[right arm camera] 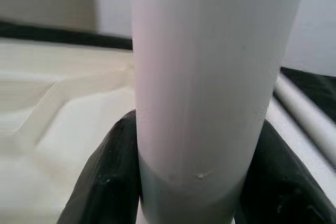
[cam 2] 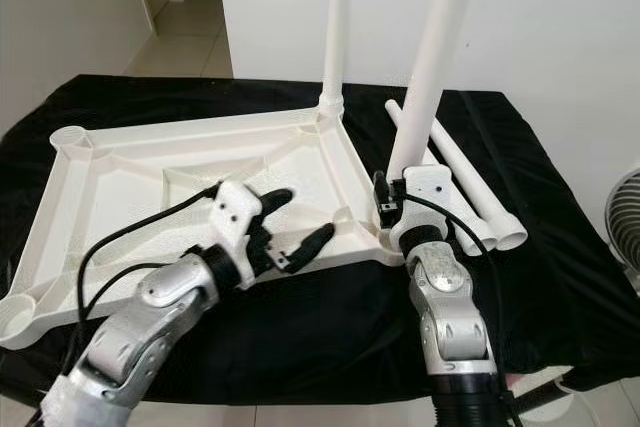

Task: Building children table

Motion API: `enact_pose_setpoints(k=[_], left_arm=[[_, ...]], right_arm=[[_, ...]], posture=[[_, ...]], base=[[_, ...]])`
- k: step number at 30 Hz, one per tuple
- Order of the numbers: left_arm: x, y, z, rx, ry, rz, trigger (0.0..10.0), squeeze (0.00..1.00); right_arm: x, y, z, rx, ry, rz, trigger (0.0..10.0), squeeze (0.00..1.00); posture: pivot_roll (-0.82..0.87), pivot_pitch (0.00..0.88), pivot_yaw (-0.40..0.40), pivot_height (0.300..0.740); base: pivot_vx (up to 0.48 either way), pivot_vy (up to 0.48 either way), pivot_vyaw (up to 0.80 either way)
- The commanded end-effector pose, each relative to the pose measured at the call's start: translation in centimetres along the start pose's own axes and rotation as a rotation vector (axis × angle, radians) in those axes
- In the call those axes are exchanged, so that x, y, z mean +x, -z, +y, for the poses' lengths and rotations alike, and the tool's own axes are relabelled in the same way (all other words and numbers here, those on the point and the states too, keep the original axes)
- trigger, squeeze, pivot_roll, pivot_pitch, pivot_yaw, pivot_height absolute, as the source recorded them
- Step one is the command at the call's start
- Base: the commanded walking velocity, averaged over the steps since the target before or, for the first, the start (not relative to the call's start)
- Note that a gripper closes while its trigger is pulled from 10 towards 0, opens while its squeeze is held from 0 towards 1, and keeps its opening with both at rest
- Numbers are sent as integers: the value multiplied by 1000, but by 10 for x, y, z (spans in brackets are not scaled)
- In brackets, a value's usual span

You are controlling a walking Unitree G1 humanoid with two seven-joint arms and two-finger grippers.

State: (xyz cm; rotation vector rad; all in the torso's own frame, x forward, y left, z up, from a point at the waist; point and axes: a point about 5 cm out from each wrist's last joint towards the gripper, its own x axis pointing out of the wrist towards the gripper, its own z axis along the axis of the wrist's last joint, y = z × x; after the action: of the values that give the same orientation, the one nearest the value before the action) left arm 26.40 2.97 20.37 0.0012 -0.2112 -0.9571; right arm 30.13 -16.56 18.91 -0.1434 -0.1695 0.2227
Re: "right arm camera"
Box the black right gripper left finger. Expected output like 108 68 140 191
56 110 144 224

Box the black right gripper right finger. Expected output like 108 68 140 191
235 119 336 224

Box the white plastic table leg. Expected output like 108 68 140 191
264 102 336 204
272 76 336 168
130 0 308 224

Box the white plastic children table top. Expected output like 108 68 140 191
0 37 139 224

